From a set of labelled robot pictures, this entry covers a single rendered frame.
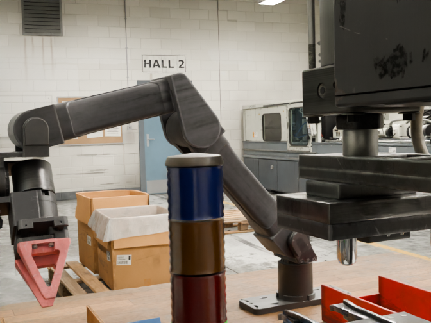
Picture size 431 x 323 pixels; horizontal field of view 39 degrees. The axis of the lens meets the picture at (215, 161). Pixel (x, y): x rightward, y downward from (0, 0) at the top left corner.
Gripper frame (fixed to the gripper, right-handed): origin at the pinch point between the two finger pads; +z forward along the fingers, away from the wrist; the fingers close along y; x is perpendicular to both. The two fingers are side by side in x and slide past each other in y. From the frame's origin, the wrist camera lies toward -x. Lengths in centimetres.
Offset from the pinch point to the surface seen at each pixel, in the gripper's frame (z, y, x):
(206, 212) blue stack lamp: 11.1, 47.0, 4.2
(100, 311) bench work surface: -3.9, -24.8, 11.7
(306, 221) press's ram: 6.1, 31.2, 21.6
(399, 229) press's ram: 9.2, 34.0, 29.9
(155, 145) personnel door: -550, -877, 350
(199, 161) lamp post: 8.3, 48.8, 3.8
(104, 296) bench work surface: -9.0, -32.8, 14.7
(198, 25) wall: -746, -749, 449
